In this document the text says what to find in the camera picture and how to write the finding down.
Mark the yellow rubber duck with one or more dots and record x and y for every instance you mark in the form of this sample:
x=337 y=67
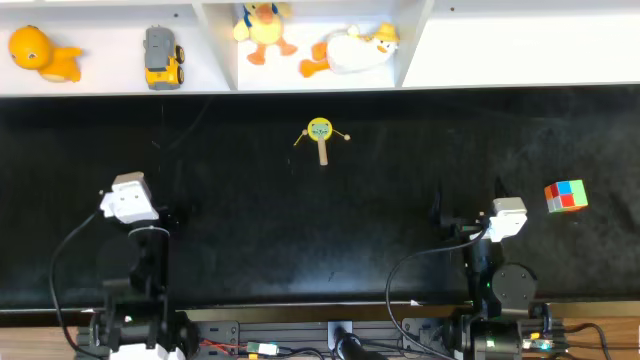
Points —
x=35 y=50

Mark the yellow plush duck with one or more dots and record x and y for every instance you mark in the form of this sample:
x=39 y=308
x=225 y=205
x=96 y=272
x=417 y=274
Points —
x=265 y=30

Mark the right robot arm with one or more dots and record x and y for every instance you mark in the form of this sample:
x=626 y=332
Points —
x=514 y=287

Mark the grey and yellow toy truck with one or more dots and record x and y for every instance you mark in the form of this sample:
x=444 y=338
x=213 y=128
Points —
x=160 y=55

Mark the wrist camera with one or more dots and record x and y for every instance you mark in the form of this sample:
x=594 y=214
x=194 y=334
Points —
x=507 y=215
x=130 y=200

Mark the many-coloured puzzle cube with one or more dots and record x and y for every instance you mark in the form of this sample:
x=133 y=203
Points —
x=566 y=196

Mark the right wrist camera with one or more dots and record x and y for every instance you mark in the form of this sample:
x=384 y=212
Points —
x=507 y=215

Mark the yellow rattle drum toy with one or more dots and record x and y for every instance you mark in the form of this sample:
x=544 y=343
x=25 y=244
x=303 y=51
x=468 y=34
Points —
x=320 y=130

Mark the white shelf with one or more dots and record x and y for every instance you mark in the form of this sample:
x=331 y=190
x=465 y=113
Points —
x=500 y=50

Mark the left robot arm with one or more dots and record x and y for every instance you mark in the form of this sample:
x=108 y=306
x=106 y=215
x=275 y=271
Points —
x=147 y=280

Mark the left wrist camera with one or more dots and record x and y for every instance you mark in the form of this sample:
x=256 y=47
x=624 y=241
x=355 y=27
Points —
x=130 y=200

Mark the white plush duck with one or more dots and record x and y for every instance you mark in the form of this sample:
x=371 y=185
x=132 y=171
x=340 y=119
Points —
x=355 y=52

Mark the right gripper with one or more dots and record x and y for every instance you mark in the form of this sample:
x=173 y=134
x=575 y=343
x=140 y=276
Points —
x=460 y=226

